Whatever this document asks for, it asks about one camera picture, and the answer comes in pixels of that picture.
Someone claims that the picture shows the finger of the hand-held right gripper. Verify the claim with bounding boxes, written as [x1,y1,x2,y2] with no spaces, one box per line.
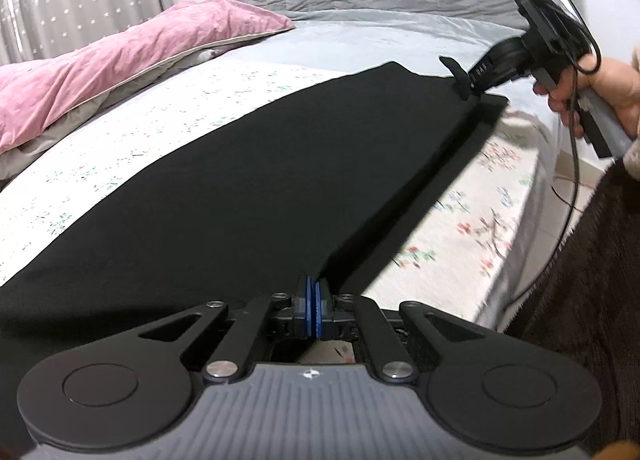
[439,38,527,102]

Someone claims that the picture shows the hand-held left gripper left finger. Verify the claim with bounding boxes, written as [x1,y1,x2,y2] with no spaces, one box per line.
[137,277,313,384]

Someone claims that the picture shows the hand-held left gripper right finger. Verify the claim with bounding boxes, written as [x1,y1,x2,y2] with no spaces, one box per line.
[312,277,493,384]

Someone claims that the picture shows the black pants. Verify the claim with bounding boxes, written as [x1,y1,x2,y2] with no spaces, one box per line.
[0,61,511,336]

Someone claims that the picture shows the person's right hand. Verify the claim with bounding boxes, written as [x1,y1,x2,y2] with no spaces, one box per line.
[531,58,640,140]

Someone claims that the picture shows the brown fuzzy clothing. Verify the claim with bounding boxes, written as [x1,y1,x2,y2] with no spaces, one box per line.
[500,157,640,460]

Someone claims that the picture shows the floral bed sheet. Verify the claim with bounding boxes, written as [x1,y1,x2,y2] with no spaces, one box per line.
[0,58,541,341]

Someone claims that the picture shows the pink duvet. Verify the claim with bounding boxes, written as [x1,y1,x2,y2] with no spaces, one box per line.
[0,0,297,181]

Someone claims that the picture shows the black cable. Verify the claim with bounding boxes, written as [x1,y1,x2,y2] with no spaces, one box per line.
[487,0,603,322]

